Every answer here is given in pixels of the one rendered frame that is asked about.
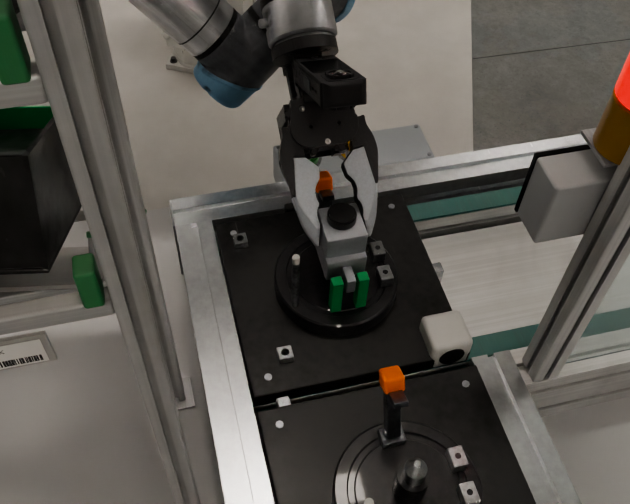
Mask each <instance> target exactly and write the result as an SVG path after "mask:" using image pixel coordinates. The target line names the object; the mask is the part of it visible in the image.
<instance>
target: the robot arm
mask: <svg viewBox="0 0 630 504"><path fill-rule="evenodd" d="M128 1H129V2H130V3H131V4H132V5H133V6H135V7H136V8H137V9H138V10H139V11H140V12H142V13H143V14H144V15H145V16H146V17H148V18H149V19H150V20H151V21H152V22H153V23H155V24H156V25H157V26H158V27H159V28H160V29H162V30H163V31H164V32H165V33H166V34H167V35H169V36H170V37H171V38H172V39H173V40H174V41H176V42H177V43H178V44H179V45H180V46H181V47H183V48H184V49H185V50H186V51H187V52H188V53H190V54H191V55H192V56H194V57H195V58H196V59H197V60H198V61H197V65H196V66H195V67H194V70H193V72H194V76H195V78H196V80H197V81H198V83H199V84H200V86H201V87H202V88H203V89H204V90H205V91H207V92H208V94H209V95H210V96H211V97H212V98H213V99H214V100H216V101H217V102H218V103H220V104H221V105H223V106H225V107H227V108H237V107H239V106H241V105H242V104H243V103H244V102H245V101H246V100H247V99H248V98H249V97H250V96H251V95H252V94H254V93H255V92H256V91H258V90H260V89H261V88H262V86H263V84H264V83H265V82H266V81H267V80H268V79H269V78H270V77H271V76H272V75H273V74H274V72H275V71H276V70H277V69H278V68H279V67H282V69H283V75H284V76H286V78H287V83H288V89H289V94H290V99H291V100H290V102H289V104H286V105H283V107H282V109H281V111H280V113H279V114H278V116H277V124H278V129H279V134H280V140H281V143H280V148H279V152H278V160H279V166H280V169H281V172H282V174H283V177H284V179H285V181H286V183H287V185H288V188H289V190H290V192H291V199H292V203H293V205H294V208H295V211H296V213H297V216H298V219H299V221H300V223H301V226H302V228H303V230H304V232H305V233H306V235H307V236H308V238H309V239H310V240H311V242H312V243H313V244H314V245H315V246H320V239H321V224H320V221H319V217H318V214H317V213H318V209H319V201H318V199H317V197H316V186H317V184H318V182H319V179H320V169H319V167H318V166H317V165H316V164H314V163H313V162H311V161H310V159H312V158H318V157H324V156H330V155H331V157H332V156H338V155H341V154H346V158H345V160H344V161H343V163H342V164H341V169H342V171H343V174H344V176H345V178H346V179H347V180H348V181H350V182H351V184H352V189H353V192H354V201H355V202H356V204H357V205H358V207H359V211H360V214H361V217H362V219H363V222H364V225H365V227H366V230H367V233H368V237H369V236H371V234H372V231H373V228H374V224H375V220H376V213H377V198H378V148H377V144H376V141H375V138H374V136H373V134H372V132H371V130H370V129H369V127H368V126H367V124H366V121H365V116H364V115H361V116H357V114H356V113H355V110H354V107H355V106H357V105H365V104H366V103H367V93H366V78H365V77H364V76H362V75H361V74H360V73H358V72H357V71H355V70H354V69H353V68H351V67H350V66H348V65H347V64H346V63H344V62H343V61H341V60H340V59H339V58H337V57H336V56H335V55H336V54H337V53H338V51H339V50H338V45H337V39H336V36H337V26H336V23H337V22H340V21H341V20H343V19H344V18H345V17H346V16H347V15H348V14H349V13H350V11H351V10H352V8H353V5H354V3H355V0H257V1H256V2H255V3H254V4H253V5H251V6H250V7H249V8H248V10H246V12H245V13H244V14H243V15H241V14H239V13H238V12H237V11H236V10H235V9H234V8H233V7H232V6H231V5H230V4H229V3H228V2H227V1H226V0H128ZM349 141H350V143H349V146H348V142H349ZM349 150H350V151H349Z"/></svg>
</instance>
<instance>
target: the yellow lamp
mask: <svg viewBox="0 0 630 504"><path fill-rule="evenodd" d="M593 144H594V146H595V148H596V150H597V151H598V152H599V153H600V154H601V155H602V156H603V157H604V158H606V159H607V160H609V161H611V162H613V163H615V164H618V165H620V164H621V162H622V160H623V158H624V156H625V154H626V152H627V150H628V148H629V146H630V110H629V109H627V108H626V107H625V106H623V105H622V104H621V102H620V101H619V100H618V99H617V97H616V95H615V87H614V89H613V91H612V94H611V96H610V98H609V100H608V103H607V105H606V107H605V109H604V112H603V114H602V116H601V119H600V121H599V123H598V125H597V128H596V130H595V132H594V135H593Z"/></svg>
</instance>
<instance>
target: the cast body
mask: <svg viewBox="0 0 630 504"><path fill-rule="evenodd" d="M317 214H318V217H319V221H320V224H321V239H320V246H315V248H316V251H317V254H318V257H319V260H320V263H321V267H322V270H323V273H324V276H325V279H326V280H330V278H332V277H337V276H341V277H342V280H343V283H344V288H345V291H346V293H350V292H354V291H355V287H356V278H355V275H356V273H359V272H364V271H365V267H366V261H367V255H366V252H365V251H366V245H367V238H368V233H367V230H366V227H365V225H364V222H363V219H362V217H361V214H360V211H359V209H358V206H357V204H356V203H350V204H347V203H336V204H333V205H332V206H331V207H326V208H320V209H318V213H317Z"/></svg>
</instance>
